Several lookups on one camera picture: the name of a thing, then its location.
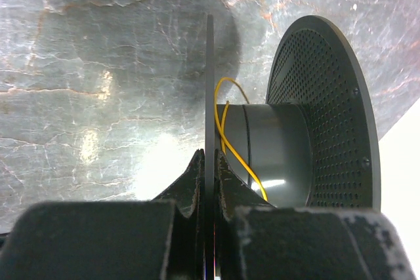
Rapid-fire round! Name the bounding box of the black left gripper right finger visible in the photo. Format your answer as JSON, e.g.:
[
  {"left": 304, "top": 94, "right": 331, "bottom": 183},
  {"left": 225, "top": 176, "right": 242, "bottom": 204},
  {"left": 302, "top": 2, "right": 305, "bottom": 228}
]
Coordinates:
[{"left": 215, "top": 151, "right": 415, "bottom": 279}]

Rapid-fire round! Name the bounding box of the black cable spool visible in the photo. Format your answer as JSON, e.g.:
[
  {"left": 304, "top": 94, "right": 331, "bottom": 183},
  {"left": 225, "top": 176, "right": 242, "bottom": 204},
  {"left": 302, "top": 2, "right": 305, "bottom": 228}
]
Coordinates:
[{"left": 203, "top": 14, "right": 382, "bottom": 212}]

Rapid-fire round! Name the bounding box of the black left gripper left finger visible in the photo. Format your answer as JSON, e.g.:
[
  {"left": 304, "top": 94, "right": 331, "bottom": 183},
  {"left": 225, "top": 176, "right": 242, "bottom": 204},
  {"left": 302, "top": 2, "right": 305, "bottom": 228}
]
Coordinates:
[{"left": 1, "top": 150, "right": 204, "bottom": 279}]

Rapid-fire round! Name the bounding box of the yellow cable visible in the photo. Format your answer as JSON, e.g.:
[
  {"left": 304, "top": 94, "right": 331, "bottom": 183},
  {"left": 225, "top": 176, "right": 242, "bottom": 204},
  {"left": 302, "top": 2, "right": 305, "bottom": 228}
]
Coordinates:
[{"left": 213, "top": 77, "right": 269, "bottom": 202}]

